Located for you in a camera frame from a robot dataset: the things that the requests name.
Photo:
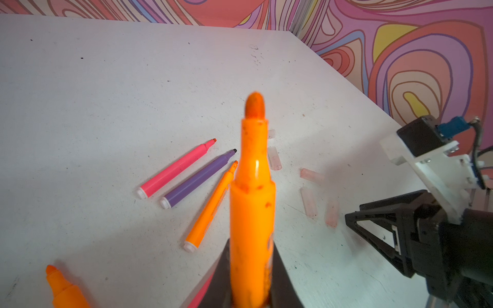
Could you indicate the pink marker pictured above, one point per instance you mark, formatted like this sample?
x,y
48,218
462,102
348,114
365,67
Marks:
x,y
157,182
200,293

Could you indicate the pink marker upper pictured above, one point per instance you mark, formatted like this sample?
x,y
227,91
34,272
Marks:
x,y
157,182

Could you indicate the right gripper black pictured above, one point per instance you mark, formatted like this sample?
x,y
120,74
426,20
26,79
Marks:
x,y
455,259

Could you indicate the pink marker lower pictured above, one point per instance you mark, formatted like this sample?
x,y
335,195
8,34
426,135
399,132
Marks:
x,y
200,293

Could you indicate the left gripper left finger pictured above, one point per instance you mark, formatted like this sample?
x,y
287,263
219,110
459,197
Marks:
x,y
219,293

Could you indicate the orange highlighter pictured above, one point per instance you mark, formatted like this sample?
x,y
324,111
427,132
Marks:
x,y
65,294
252,211

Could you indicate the purple marker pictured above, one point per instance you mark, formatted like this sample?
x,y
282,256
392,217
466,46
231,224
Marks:
x,y
177,194

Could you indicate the orange thin marker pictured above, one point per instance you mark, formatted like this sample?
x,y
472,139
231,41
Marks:
x,y
202,224

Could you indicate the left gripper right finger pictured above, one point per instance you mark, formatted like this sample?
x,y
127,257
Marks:
x,y
282,292

